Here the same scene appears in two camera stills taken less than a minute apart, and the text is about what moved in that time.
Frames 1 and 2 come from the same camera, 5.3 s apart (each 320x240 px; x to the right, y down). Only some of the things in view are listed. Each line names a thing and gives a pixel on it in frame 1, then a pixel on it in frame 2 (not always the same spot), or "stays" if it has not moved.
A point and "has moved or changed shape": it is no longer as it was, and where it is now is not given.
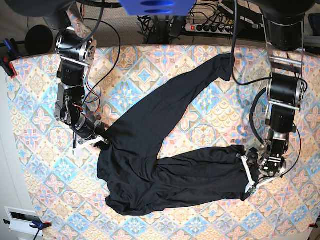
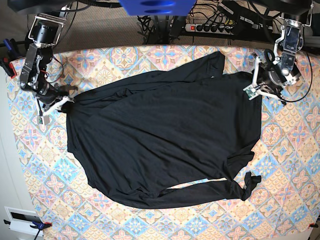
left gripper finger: [251, 183] -> [257, 60]
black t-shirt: [136, 182] has moved or changed shape
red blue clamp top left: [13, 54] stays
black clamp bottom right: [315, 225] stays
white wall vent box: [20, 219] stays
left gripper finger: [261, 181] -> [252, 91]
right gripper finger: [92, 140] -> [44, 118]
